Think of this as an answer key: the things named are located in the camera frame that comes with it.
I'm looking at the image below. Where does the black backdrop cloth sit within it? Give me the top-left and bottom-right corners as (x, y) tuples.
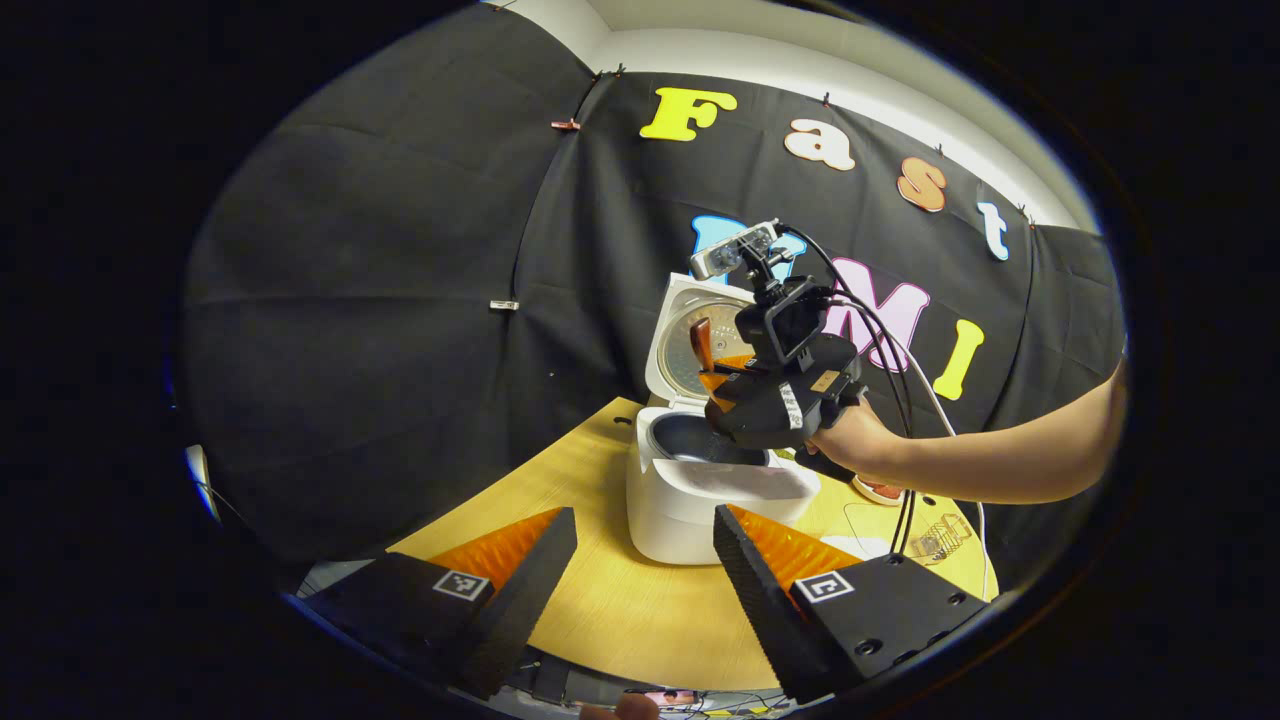
(180, 5), (1126, 591)

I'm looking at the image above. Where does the white rice cooker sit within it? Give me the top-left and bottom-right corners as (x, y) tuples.
(626, 273), (823, 566)

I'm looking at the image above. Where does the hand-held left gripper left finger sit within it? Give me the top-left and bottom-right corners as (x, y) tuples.
(300, 507), (579, 701)

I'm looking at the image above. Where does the clear glass container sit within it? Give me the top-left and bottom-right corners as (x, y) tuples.
(820, 500), (916, 561)

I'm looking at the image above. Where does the metal wire chopstick holder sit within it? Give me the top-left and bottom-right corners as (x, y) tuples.
(908, 513), (973, 566)

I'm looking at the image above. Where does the black camera cable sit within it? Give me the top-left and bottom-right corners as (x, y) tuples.
(780, 225), (919, 556)

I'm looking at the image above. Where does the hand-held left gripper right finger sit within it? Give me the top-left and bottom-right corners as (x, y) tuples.
(713, 504), (1001, 704)

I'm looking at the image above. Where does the white cable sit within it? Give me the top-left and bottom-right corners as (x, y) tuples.
(830, 300), (993, 601)

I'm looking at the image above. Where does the row of small black clips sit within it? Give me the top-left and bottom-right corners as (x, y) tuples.
(495, 0), (1031, 226)

